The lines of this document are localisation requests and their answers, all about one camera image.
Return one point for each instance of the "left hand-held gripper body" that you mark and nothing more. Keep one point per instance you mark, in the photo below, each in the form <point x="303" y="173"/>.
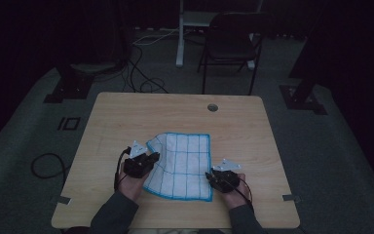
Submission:
<point x="138" y="165"/>

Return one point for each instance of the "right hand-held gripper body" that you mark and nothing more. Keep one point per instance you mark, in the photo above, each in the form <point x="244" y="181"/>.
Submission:
<point x="224" y="182"/>

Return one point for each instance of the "white cloth with blue grid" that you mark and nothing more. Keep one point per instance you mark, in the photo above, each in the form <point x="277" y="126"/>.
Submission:
<point x="185" y="165"/>

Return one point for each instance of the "person's right hand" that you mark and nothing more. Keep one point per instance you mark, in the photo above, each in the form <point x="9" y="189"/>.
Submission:
<point x="238" y="197"/>

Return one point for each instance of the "person's left hand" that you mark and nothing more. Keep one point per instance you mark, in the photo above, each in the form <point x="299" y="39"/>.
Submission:
<point x="130" y="188"/>

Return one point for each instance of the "black stand with flat base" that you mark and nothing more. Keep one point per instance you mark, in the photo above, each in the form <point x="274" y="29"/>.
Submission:
<point x="300" y="94"/>
<point x="71" y="87"/>

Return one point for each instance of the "black folding chair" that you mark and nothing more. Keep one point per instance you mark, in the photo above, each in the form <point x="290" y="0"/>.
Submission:
<point x="230" y="42"/>

